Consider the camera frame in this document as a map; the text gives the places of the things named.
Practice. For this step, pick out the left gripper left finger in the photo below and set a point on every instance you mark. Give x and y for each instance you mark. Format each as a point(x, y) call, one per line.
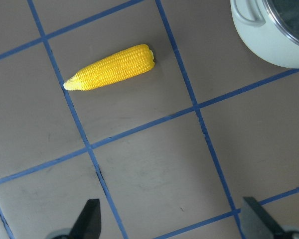
point(88, 224)

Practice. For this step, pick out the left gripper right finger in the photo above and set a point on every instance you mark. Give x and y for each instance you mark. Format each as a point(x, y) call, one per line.
point(257, 223)

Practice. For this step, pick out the yellow corn cob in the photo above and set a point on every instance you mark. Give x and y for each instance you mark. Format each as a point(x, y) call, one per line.
point(120, 66)

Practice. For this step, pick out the glass pot lid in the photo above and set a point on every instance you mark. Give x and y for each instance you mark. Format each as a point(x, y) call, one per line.
point(285, 15)

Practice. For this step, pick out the pale green cooking pot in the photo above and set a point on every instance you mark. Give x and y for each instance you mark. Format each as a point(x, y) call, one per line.
point(259, 33)

